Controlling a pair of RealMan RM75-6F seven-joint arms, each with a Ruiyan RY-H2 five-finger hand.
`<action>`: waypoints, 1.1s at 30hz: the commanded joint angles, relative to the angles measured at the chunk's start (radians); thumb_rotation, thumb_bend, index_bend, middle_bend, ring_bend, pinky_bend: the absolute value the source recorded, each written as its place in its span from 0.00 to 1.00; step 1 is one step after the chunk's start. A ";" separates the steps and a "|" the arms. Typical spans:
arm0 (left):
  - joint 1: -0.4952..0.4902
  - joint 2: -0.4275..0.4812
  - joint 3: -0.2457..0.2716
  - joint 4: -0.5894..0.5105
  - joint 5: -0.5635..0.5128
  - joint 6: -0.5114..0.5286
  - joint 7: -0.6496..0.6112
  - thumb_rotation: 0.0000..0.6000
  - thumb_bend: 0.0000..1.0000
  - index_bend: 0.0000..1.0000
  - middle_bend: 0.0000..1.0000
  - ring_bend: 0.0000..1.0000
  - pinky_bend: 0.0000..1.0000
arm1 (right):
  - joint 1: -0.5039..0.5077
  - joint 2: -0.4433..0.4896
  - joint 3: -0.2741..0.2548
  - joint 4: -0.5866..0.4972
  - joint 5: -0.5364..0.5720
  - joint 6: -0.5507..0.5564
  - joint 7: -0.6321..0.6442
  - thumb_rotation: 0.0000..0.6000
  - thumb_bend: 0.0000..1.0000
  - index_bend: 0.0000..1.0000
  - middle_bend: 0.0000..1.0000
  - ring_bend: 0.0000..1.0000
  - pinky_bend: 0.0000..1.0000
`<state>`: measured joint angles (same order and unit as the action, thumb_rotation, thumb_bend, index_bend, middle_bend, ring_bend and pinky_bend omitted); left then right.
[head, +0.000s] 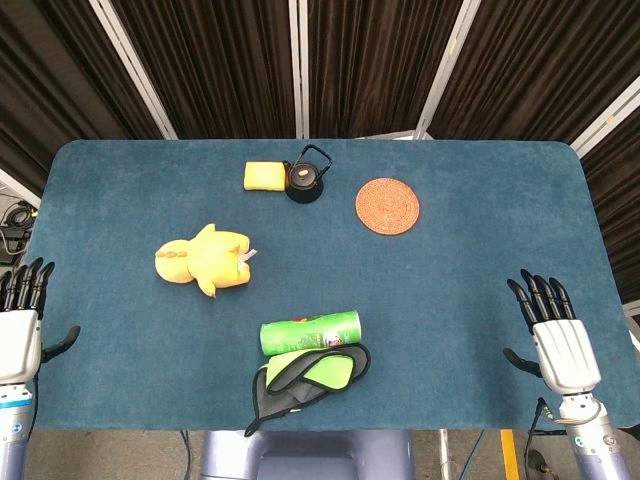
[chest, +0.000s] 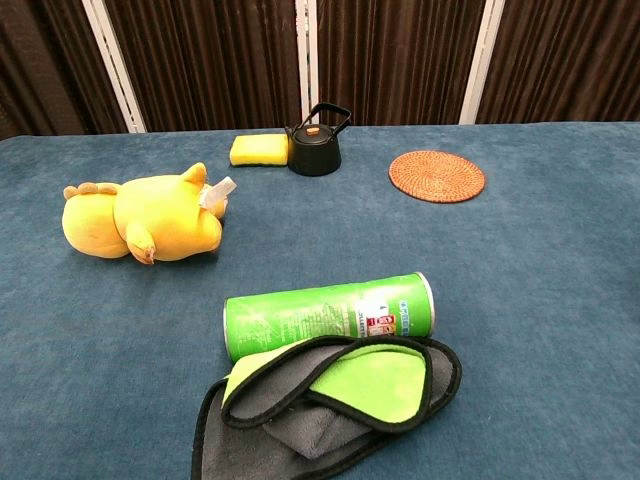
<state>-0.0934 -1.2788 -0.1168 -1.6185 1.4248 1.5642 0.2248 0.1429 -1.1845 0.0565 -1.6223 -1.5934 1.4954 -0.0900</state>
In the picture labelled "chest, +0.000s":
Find black kettle with handle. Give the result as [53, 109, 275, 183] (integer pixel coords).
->
[283, 101, 353, 178]

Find brown pleated curtain panel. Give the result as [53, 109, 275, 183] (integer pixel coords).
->
[103, 0, 302, 134]
[316, 0, 487, 127]
[475, 0, 640, 125]
[0, 0, 137, 141]

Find yellow plush toy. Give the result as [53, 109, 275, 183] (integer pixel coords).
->
[61, 161, 236, 266]

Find white screen frame post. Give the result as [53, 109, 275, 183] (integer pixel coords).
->
[81, 0, 148, 135]
[295, 0, 320, 127]
[458, 0, 507, 126]

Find blue velvet table cover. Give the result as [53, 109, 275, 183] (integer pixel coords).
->
[0, 119, 640, 480]

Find green and grey microfibre cloth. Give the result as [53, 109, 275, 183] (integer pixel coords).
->
[190, 335, 464, 480]

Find green cylindrical chip can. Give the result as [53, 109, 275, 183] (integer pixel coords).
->
[222, 271, 438, 365]

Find round woven rattan coaster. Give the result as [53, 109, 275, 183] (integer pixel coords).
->
[388, 149, 487, 205]

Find yellow sponge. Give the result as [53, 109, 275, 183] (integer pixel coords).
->
[229, 133, 291, 168]

